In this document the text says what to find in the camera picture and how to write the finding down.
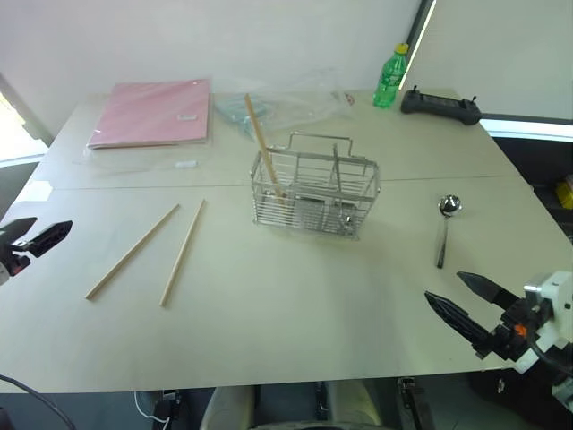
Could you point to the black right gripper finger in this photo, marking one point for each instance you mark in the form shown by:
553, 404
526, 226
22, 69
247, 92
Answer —
454, 317
485, 286

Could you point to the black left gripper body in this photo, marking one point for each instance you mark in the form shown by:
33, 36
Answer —
18, 259

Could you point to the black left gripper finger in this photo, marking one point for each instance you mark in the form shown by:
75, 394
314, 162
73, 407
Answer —
18, 227
49, 236

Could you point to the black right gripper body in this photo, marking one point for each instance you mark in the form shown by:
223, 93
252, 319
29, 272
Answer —
515, 333

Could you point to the wooden chopstick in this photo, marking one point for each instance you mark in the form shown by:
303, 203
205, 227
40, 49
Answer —
262, 139
132, 252
182, 253

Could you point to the silver metal spoon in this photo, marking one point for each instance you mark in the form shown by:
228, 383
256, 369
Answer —
449, 207

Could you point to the clear plastic sleeve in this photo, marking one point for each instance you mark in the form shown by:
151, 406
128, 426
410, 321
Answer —
134, 159

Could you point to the yellow box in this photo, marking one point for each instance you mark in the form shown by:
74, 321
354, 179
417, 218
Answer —
566, 190

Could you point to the pink paper folder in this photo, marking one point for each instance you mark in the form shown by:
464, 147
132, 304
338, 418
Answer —
154, 114

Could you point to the black handheld remote controller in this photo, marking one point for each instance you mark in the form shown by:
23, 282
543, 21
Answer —
438, 106

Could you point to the silver metal utensil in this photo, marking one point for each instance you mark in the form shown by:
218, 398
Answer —
336, 172

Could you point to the light blue packaged item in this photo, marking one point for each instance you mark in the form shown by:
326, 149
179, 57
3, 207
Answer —
235, 111

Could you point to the green plastic soda bottle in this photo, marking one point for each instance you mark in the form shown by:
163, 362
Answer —
389, 80

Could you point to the crumpled clear plastic bag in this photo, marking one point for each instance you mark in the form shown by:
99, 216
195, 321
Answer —
309, 98

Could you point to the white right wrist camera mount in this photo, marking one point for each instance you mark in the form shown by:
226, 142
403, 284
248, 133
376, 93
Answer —
554, 298

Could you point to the black table leg frame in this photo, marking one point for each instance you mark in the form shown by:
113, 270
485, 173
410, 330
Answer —
414, 403

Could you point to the dark window frame post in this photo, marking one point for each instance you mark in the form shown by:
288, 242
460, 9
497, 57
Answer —
418, 40

